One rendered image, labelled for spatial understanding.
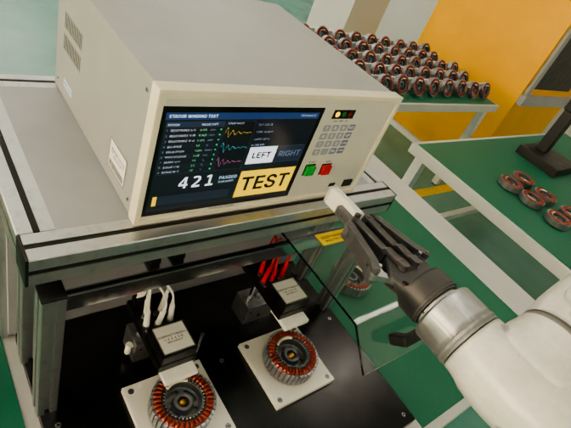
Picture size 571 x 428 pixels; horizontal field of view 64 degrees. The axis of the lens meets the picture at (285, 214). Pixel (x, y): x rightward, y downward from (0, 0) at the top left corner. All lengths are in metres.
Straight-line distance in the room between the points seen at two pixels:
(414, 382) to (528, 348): 0.60
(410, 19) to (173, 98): 6.59
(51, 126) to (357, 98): 0.48
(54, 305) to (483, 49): 3.99
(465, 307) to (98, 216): 0.48
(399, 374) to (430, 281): 0.57
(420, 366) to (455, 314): 0.62
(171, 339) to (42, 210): 0.31
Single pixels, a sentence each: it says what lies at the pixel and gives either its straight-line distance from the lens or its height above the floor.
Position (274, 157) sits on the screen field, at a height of 1.21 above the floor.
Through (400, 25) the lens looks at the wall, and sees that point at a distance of 7.15.
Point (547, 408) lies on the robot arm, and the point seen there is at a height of 1.22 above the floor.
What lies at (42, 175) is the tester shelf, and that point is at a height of 1.11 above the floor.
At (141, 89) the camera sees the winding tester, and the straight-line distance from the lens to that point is 0.59.
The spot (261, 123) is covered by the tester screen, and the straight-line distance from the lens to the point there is 0.64.
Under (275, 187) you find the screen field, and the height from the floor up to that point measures 1.15.
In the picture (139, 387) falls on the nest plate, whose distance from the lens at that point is 0.89.
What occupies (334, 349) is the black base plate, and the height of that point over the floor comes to 0.77.
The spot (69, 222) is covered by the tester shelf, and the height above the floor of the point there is 1.11.
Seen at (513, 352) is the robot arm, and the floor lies 1.23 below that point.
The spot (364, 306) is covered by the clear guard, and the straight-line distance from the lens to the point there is 0.75.
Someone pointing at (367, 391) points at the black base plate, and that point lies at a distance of 1.06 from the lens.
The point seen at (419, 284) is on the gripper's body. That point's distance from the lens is 0.62.
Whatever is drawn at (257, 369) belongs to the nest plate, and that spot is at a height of 0.78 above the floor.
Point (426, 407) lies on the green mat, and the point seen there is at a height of 0.75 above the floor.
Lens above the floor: 1.55
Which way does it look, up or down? 35 degrees down
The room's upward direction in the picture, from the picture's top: 24 degrees clockwise
